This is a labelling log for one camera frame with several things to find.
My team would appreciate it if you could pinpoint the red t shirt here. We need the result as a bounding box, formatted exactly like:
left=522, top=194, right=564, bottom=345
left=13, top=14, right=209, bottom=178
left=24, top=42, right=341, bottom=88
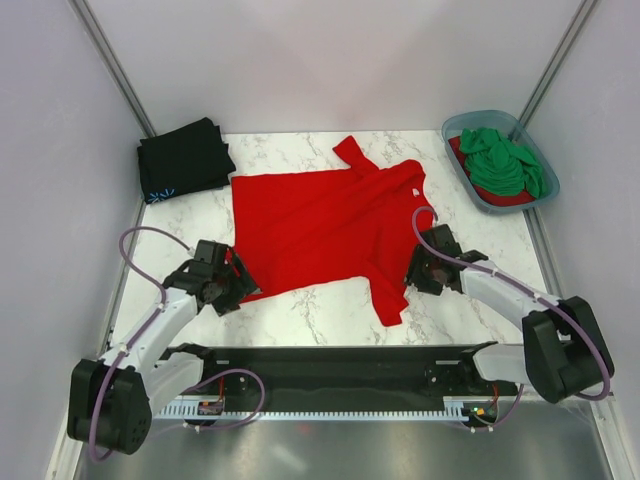
left=448, top=136, right=535, bottom=207
left=231, top=136, right=428, bottom=327

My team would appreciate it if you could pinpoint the aluminium frame post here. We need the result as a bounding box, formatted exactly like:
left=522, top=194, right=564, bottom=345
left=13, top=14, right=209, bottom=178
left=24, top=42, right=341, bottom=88
left=518, top=0, right=600, bottom=128
left=69, top=0, right=156, bottom=137

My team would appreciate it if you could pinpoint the folded black t shirt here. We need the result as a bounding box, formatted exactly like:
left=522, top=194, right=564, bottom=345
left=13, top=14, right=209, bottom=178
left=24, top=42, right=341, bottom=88
left=137, top=117, right=236, bottom=204

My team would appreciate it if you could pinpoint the green t shirt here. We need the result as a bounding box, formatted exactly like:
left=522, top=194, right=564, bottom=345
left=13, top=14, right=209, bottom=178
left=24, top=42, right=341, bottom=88
left=459, top=127, right=548, bottom=199

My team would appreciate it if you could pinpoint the red t shirt in basin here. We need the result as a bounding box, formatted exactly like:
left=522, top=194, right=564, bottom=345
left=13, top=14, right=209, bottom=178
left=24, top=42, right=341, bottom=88
left=448, top=136, right=535, bottom=207

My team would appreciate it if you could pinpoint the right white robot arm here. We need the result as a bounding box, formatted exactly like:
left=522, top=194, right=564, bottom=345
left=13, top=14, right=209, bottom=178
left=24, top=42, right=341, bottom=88
left=405, top=225, right=615, bottom=404

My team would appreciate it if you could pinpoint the blue plastic basin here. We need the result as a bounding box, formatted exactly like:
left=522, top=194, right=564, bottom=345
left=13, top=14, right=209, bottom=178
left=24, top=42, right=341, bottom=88
left=441, top=110, right=560, bottom=214

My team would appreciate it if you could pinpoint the left aluminium frame post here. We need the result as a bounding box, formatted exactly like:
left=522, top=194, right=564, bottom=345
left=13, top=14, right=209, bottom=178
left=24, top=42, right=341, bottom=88
left=69, top=0, right=156, bottom=137

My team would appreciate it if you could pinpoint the white slotted cable duct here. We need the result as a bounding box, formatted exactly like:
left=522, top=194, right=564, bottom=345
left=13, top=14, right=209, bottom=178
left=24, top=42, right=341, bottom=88
left=154, top=396, right=498, bottom=422

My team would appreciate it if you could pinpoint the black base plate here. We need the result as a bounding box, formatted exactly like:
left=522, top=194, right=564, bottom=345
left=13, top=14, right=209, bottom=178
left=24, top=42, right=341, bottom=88
left=167, top=344, right=517, bottom=412

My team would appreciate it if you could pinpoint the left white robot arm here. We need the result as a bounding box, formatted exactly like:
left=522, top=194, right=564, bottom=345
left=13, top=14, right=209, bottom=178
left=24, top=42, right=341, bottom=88
left=67, top=240, right=259, bottom=461

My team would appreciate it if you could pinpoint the right aluminium frame post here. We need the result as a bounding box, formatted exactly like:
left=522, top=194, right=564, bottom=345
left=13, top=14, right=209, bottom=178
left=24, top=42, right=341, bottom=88
left=518, top=0, right=600, bottom=128

